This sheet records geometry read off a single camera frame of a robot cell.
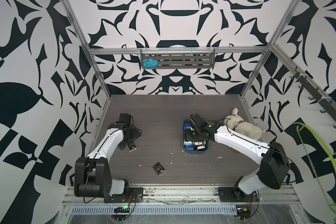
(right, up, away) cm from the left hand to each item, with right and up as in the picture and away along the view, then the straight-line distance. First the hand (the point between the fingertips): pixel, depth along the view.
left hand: (130, 137), depth 88 cm
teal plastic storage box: (+34, -3, 0) cm, 34 cm away
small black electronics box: (+2, -34, -15) cm, 37 cm away
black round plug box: (+61, -36, -16) cm, 73 cm away
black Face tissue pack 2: (+18, -17, -7) cm, 26 cm away
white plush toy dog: (+68, +9, +7) cm, 69 cm away
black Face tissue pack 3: (+42, -4, -1) cm, 42 cm away
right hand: (+33, +2, -4) cm, 34 cm away
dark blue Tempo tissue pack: (+37, -7, +1) cm, 37 cm away
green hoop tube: (+87, +6, -27) cm, 91 cm away
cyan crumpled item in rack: (+12, +47, +4) cm, 49 cm away
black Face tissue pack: (0, -7, +2) cm, 7 cm away
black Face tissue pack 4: (+44, -6, -3) cm, 44 cm away
